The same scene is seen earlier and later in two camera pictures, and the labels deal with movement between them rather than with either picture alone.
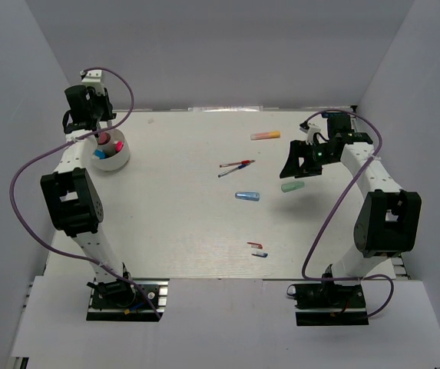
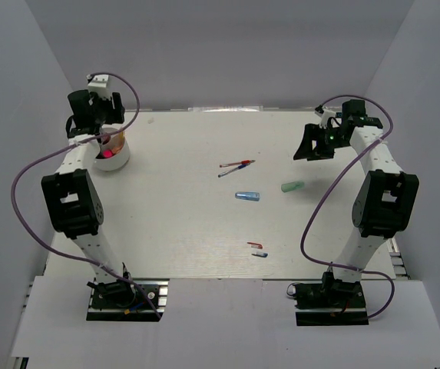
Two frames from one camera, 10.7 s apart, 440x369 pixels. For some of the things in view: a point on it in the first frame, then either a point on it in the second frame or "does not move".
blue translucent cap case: [246, 195] does not move
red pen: [243, 161] does not move
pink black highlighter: [119, 146] to [107, 154]
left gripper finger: [110, 114] to [119, 109]
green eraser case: [289, 187] does not move
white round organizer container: [112, 151] does not move
